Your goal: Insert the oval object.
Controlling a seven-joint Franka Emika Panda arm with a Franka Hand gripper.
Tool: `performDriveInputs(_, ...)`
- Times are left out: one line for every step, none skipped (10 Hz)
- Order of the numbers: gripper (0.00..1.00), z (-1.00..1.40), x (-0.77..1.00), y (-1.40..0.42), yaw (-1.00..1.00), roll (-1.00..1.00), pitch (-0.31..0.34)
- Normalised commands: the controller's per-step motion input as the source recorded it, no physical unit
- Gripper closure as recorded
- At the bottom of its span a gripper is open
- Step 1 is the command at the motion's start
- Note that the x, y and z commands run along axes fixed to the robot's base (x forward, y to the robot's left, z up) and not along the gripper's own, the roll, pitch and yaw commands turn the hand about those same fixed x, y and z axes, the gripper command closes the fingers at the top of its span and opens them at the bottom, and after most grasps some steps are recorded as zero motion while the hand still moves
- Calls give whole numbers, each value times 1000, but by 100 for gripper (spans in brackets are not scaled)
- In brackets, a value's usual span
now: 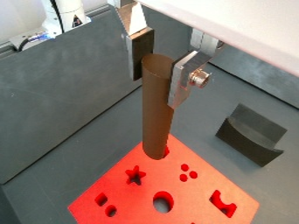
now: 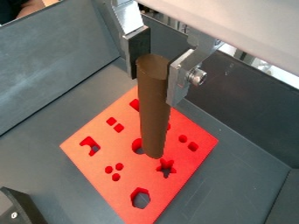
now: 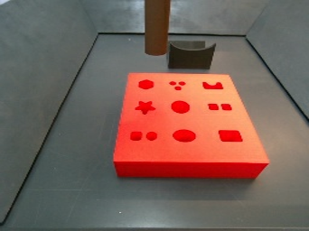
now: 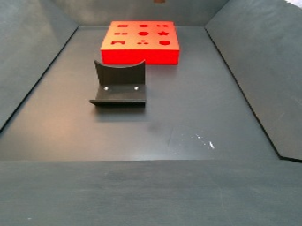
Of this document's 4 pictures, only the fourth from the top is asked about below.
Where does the black curved holder stand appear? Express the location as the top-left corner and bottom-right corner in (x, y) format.
(90, 61), (146, 106)

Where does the red shape-sorting block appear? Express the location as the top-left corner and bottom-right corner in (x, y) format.
(101, 21), (181, 65)

